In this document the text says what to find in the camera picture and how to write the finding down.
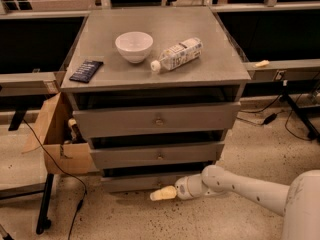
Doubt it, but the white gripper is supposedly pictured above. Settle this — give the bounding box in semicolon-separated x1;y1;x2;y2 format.
150;174;215;201

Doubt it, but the grey bottom drawer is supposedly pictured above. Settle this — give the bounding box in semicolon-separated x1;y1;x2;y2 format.
100;169;216;194

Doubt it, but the grey drawer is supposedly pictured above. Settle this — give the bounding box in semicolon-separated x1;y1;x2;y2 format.
91;142;224;169
100;169;216;194
73;102;240;138

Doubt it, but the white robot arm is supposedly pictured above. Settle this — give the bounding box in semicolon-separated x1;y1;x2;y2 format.
150;165;320;240

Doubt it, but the grey middle drawer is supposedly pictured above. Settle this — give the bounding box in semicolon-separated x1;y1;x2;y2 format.
91;142;224;169

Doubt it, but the grey top drawer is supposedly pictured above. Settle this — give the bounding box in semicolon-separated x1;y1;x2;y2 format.
73;102;240;138

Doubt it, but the grey drawer cabinet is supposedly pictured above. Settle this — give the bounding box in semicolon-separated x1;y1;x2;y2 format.
60;6;252;172

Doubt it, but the black table leg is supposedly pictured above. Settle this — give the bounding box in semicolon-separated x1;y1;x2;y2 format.
36;174;54;235

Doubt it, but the brown cardboard box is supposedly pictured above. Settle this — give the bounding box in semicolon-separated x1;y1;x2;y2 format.
23;93;98;175

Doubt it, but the clear plastic bottle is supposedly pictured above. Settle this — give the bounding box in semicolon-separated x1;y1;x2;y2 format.
150;37;203;73

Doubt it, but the dark blue snack packet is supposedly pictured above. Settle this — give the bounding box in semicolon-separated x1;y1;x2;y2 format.
70;60;103;83

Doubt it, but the white ceramic bowl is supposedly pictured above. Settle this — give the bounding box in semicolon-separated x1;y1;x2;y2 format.
115;31;153;63

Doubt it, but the black stand leg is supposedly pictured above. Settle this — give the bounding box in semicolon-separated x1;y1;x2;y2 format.
280;80;320;140

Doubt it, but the small cream foam piece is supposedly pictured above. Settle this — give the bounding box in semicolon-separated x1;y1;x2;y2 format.
254;60;270;68

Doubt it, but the black floor cable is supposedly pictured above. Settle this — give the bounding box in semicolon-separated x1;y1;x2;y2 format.
21;118;88;240

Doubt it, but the black power adapter cable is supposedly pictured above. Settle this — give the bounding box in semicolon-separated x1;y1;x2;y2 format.
235;93;284;126

